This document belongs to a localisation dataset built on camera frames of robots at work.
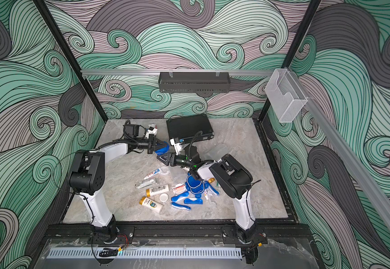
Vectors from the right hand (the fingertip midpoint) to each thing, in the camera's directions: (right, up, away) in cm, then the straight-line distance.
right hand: (157, 159), depth 83 cm
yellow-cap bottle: (0, -16, +2) cm, 17 cm away
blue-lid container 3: (+33, +1, +20) cm, 39 cm away
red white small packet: (+11, -16, +4) cm, 20 cm away
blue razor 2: (+9, -20, 0) cm, 22 cm away
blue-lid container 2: (+2, -9, +10) cm, 14 cm away
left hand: (+4, +8, +5) cm, 10 cm away
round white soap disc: (+3, -20, +1) cm, 20 cm away
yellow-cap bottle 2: (-2, -21, -3) cm, 22 cm away
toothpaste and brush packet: (+27, -17, +3) cm, 32 cm away
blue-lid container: (+3, +4, +3) cm, 6 cm away
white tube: (-5, -13, +6) cm, 16 cm away
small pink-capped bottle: (-7, +18, +30) cm, 36 cm away
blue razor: (+12, -23, -2) cm, 26 cm away
